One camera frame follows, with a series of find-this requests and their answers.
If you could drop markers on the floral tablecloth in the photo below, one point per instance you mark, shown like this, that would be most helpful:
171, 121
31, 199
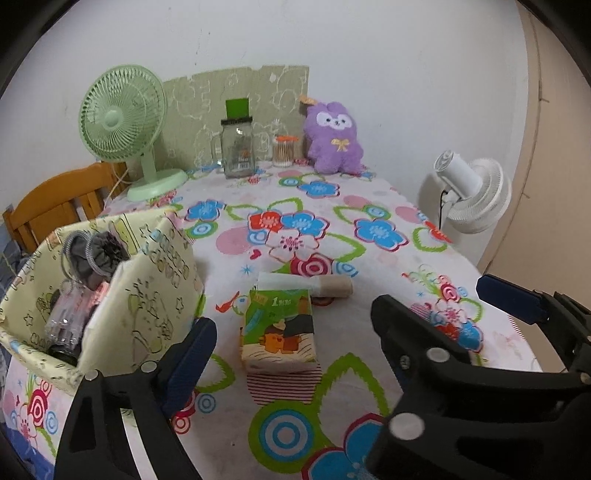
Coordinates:
317, 424

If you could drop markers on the beige rolled cloth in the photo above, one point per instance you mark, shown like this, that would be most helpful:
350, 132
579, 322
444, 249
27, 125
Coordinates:
321, 286

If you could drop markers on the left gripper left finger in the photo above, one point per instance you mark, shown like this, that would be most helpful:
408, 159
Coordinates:
93, 443

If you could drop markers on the clear plastic zip bag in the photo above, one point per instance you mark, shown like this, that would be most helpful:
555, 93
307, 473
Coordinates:
70, 314

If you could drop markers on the beige door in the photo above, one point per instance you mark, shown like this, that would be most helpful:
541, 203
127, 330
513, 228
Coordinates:
543, 241

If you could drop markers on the yellow cartoon fabric storage box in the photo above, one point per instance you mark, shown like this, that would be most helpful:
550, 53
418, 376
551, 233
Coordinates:
149, 307

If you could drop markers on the green tissue pack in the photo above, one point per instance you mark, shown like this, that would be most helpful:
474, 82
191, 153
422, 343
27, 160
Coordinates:
278, 333

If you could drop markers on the toothpick jar orange lid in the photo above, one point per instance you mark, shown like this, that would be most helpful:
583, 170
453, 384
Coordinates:
284, 150

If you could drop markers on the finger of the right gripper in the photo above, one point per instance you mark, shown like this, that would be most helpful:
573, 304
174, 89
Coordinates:
545, 309

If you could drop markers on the white standing fan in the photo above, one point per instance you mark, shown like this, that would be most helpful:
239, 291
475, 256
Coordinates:
465, 198

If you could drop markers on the purple plush toy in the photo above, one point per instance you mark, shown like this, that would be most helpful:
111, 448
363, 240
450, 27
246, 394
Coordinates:
333, 145

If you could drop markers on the blue plaid bedding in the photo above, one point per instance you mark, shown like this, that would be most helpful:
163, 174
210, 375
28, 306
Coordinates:
12, 259

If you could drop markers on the glass jar green lid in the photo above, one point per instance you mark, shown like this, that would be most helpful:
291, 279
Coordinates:
233, 147

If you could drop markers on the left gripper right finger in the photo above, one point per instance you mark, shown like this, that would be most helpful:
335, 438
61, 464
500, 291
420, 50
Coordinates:
457, 420

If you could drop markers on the green desk fan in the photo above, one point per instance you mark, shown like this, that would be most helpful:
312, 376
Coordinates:
120, 118

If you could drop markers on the wooden chair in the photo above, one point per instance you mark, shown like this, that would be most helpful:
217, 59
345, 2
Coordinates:
62, 200

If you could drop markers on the green patterned wall board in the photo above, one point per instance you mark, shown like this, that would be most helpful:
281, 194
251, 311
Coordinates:
196, 106

